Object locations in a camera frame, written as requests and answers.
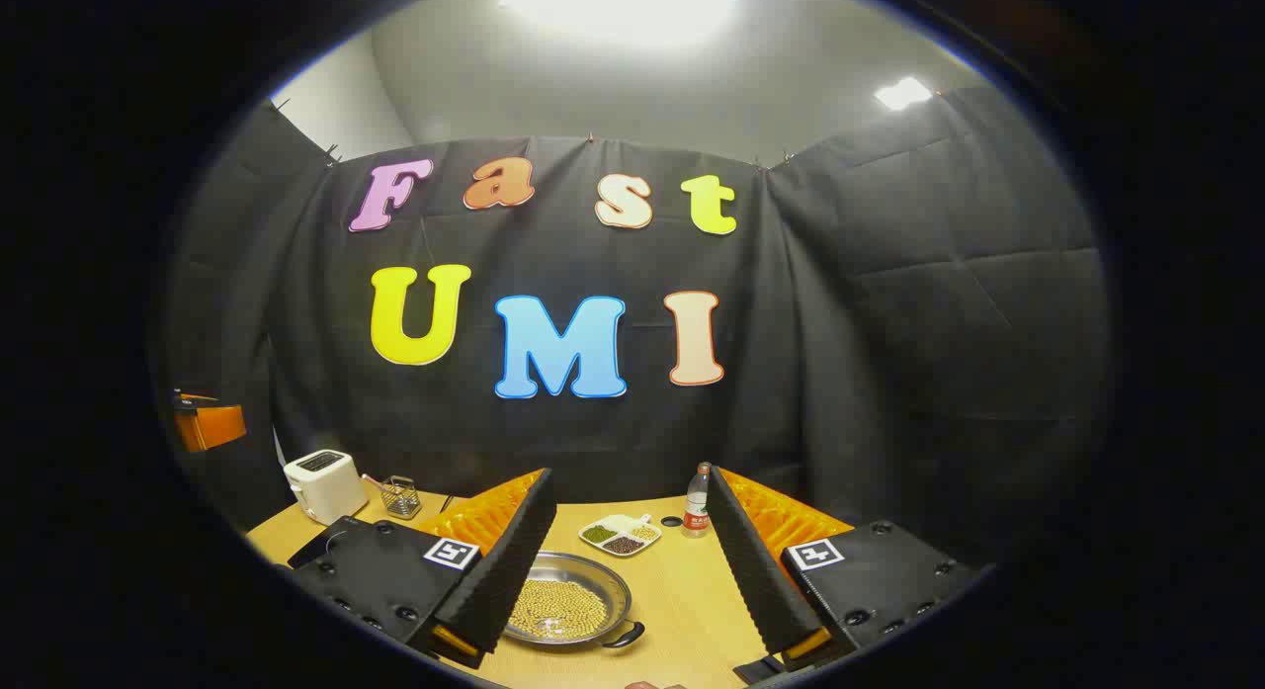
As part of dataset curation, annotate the clear plastic water bottle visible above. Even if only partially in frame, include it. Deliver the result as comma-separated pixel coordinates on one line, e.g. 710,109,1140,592
682,462,713,540

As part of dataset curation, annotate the ceiling light panel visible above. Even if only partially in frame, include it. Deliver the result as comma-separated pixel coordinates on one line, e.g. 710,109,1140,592
499,0,748,47
874,76,934,112

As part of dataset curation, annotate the steel pot with black handle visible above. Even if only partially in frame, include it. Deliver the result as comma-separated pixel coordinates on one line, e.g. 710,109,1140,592
502,552,646,650

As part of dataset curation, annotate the black induction cooktop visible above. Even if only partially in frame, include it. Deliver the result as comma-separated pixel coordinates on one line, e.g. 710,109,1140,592
287,516,369,569

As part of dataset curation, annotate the white divided dish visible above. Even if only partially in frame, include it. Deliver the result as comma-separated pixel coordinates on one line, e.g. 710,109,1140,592
578,514,662,558

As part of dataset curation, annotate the small wire basket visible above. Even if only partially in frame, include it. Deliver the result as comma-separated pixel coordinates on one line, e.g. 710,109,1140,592
363,474,423,521

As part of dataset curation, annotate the white toaster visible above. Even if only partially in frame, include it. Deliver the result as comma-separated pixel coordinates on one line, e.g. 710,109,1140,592
284,450,369,526

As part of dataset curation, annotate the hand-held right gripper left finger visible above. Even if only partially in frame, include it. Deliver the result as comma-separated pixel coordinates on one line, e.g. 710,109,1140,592
289,469,557,670

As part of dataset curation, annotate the pile of soybeans in pot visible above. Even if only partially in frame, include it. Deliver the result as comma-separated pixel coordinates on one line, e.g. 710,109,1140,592
509,578,609,641

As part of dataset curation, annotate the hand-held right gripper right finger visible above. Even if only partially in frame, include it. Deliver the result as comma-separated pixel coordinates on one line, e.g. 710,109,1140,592
705,462,991,670

